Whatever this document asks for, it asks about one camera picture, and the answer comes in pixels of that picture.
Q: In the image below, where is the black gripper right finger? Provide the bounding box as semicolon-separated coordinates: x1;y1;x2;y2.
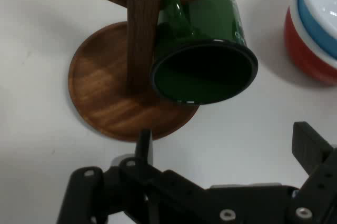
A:
286;121;337;224

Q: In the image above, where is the green enamel mug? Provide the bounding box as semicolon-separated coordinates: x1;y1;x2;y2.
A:
150;0;259;107

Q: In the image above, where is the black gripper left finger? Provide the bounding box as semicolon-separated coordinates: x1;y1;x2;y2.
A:
56;129;211;224

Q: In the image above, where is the brown wooden mug tree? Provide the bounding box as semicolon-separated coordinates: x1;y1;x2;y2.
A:
39;0;243;143

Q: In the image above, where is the red bowl white rim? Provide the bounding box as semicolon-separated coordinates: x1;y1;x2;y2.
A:
283;0;337;87

